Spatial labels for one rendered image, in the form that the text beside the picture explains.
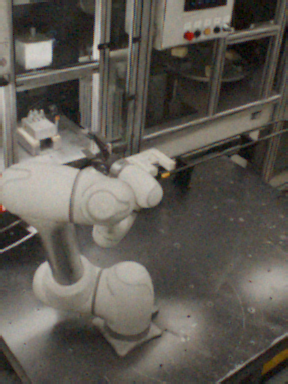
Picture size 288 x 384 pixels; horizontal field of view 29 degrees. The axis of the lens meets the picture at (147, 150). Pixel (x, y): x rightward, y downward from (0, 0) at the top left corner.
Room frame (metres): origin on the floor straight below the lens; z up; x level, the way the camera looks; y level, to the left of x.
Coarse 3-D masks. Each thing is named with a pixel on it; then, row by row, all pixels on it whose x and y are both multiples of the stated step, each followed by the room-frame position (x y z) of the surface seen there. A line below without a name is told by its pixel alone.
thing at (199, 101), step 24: (240, 0) 2.63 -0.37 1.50; (264, 0) 2.74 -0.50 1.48; (240, 24) 2.65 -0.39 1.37; (264, 24) 2.77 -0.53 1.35; (168, 48) 2.36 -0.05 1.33; (192, 48) 2.45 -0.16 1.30; (168, 72) 2.37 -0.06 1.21; (192, 72) 2.47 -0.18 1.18; (168, 96) 2.38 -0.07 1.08; (192, 96) 2.48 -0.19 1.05; (168, 120) 2.39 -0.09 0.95
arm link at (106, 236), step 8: (128, 216) 1.47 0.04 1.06; (120, 224) 1.43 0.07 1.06; (128, 224) 1.46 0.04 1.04; (96, 232) 1.46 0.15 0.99; (104, 232) 1.42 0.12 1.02; (112, 232) 1.37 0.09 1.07; (120, 232) 1.43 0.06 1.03; (96, 240) 1.45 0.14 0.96; (104, 240) 1.44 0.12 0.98; (112, 240) 1.44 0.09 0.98
